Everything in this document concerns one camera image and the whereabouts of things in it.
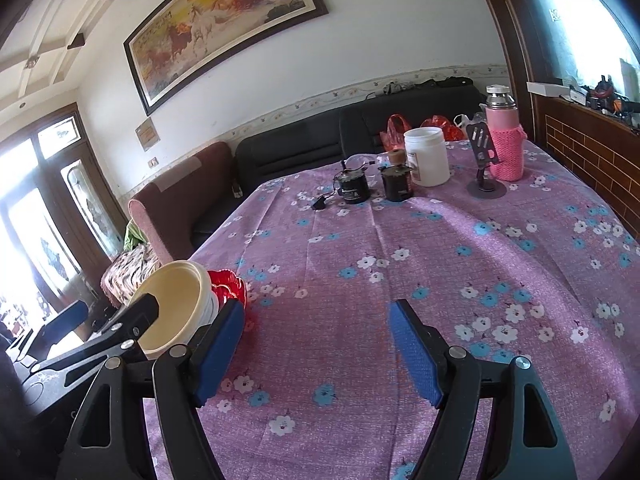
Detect small wall plaque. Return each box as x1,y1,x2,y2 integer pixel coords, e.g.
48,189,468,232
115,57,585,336
136,117,160,152

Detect purple floral tablecloth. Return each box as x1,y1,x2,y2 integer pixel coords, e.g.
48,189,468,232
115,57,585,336
193,143,639,479

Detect red plastic bag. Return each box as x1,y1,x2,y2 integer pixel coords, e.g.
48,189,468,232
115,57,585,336
380,112,469,151

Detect small cream bowl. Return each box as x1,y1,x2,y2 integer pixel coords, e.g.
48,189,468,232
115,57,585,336
130,260,219,360

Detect framed horse painting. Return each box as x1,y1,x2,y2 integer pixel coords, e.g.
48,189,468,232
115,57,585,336
124,0,328,115

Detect white plastic jar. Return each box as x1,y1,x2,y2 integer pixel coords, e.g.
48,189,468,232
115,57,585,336
404,127,450,188

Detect large red flower plate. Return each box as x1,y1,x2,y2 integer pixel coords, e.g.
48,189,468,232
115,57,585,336
207,269,248,308

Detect wooden door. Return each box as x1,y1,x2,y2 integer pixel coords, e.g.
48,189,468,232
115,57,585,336
1,104,126,318

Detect patterned blanket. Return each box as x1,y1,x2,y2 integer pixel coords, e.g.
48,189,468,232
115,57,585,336
101,244,160,309

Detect black phone stand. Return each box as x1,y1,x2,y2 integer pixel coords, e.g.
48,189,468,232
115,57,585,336
465,122,506,200

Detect maroon armchair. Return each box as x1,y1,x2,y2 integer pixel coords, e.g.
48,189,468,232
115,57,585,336
128,142,242,263

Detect pink sleeved thermos bottle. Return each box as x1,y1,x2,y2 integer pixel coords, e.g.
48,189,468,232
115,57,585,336
485,84,527,182

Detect small black connector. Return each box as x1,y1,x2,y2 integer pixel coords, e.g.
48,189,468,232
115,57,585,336
311,196,328,210

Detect black leather sofa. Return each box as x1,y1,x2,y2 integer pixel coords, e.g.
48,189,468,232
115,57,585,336
188,77,490,248

